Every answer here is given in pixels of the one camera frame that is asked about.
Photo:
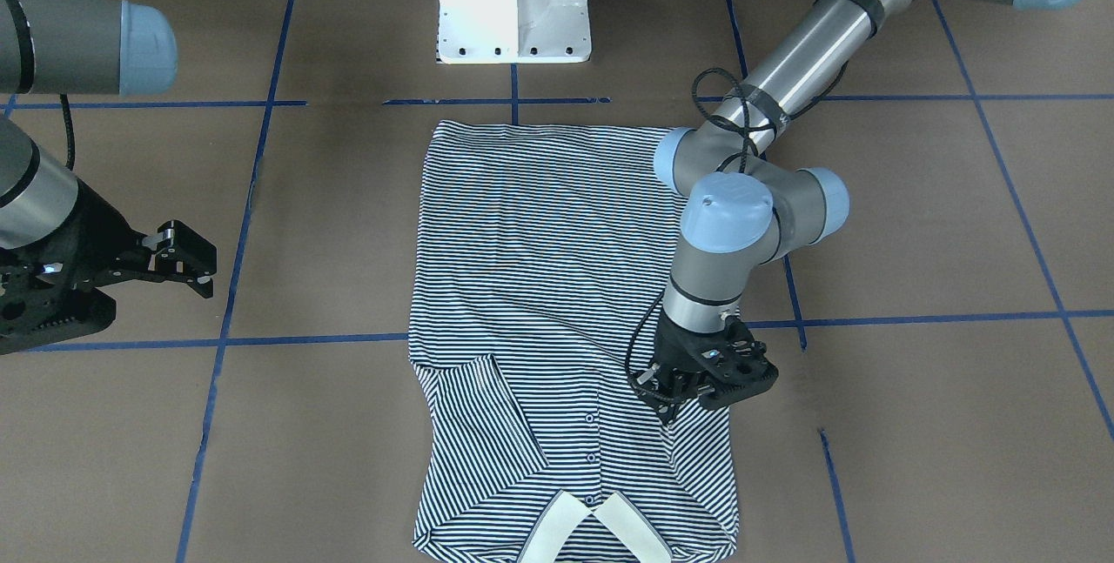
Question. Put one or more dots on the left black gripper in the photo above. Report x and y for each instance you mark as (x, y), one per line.
(673, 344)

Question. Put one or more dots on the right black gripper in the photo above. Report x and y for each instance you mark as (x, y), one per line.
(92, 237)

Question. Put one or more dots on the blue white striped polo shirt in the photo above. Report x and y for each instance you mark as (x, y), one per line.
(539, 248)

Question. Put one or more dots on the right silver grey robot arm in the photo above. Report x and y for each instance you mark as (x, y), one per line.
(62, 48)

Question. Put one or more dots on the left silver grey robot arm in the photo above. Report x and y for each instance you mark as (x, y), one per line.
(742, 212)

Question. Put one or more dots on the white metal base plate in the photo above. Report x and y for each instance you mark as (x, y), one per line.
(513, 32)

